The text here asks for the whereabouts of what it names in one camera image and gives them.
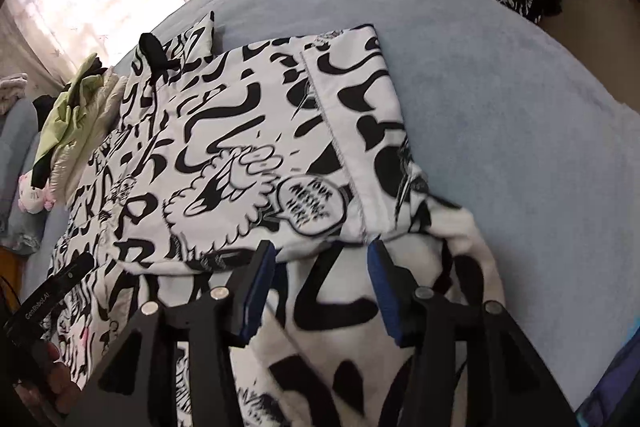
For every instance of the blue bed blanket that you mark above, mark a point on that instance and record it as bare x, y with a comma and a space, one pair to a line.
500, 107

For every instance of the person's left hand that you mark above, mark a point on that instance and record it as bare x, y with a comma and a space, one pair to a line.
62, 377

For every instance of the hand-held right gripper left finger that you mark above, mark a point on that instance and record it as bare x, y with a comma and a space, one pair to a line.
260, 287

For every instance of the beige crumpled cloth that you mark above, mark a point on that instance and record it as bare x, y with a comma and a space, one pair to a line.
12, 89

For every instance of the light green garment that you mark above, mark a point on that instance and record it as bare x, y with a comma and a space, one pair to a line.
70, 107

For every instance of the black and white printed garment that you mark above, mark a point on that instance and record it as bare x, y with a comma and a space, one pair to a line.
225, 132

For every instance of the pink and white plush toy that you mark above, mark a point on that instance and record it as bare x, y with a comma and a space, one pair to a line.
32, 197

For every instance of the blue pillow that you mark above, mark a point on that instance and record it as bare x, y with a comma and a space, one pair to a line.
15, 157

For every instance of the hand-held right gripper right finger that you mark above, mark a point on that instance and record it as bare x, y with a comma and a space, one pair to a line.
382, 287

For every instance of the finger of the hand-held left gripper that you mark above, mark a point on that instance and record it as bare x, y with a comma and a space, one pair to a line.
72, 274

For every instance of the stack of folded clothes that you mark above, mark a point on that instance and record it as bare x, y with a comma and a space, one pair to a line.
107, 107

